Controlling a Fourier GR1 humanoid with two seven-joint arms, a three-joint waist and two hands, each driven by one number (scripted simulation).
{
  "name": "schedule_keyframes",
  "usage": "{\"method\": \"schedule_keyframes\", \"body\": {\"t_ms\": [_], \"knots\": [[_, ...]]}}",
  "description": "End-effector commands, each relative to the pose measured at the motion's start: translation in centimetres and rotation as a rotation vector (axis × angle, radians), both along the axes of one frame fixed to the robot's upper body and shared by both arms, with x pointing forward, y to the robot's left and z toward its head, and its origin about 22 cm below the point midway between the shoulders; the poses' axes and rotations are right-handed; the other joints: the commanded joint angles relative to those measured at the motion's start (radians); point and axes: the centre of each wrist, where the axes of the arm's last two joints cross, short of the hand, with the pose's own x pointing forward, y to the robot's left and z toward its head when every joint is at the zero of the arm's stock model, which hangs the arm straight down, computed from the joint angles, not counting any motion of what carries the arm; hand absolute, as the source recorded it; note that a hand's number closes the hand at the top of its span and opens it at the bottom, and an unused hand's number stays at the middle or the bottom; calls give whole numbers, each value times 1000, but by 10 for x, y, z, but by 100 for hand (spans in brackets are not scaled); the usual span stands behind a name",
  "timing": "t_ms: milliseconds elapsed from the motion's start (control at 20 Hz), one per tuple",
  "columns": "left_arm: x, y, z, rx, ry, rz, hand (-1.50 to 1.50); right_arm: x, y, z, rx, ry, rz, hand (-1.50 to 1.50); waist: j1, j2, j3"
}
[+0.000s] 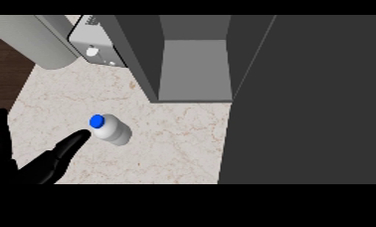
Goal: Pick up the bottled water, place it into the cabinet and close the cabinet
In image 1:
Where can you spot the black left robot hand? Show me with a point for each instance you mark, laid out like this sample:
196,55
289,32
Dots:
46,166

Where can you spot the dark grey open cabinet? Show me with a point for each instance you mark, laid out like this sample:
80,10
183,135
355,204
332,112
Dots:
193,68

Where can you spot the dark grey cabinet door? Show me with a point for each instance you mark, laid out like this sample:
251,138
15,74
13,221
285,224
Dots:
302,105

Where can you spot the white bottle with blue cap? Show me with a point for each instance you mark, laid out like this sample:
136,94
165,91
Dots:
113,131

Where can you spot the pale grey appliance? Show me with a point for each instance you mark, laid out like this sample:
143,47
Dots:
94,46

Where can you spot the pale grey cylinder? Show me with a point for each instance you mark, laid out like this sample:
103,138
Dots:
37,40

